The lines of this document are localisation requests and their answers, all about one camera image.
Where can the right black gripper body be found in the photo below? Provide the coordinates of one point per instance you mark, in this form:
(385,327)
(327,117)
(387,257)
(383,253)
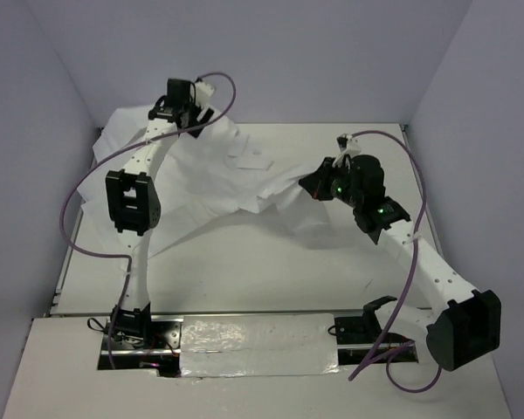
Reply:
(340,186)

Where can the white long sleeve shirt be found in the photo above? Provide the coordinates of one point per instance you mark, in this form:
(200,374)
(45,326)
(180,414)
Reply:
(217,174)

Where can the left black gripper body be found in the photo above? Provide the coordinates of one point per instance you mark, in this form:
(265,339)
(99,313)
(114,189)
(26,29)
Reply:
(190,107)

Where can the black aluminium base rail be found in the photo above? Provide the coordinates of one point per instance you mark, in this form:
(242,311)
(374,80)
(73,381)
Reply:
(354,336)

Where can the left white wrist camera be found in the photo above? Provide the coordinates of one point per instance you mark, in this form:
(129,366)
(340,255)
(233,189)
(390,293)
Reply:
(203,91)

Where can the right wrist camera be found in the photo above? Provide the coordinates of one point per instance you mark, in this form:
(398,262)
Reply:
(349,149)

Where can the silver foil tape sheet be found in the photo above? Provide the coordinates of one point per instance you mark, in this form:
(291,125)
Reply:
(258,345)

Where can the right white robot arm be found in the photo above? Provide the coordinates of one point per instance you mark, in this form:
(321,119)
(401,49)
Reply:
(466,322)

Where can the white foam front board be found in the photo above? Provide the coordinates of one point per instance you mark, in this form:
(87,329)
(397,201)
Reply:
(59,377)

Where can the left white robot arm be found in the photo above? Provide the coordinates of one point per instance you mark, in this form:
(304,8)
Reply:
(133,203)

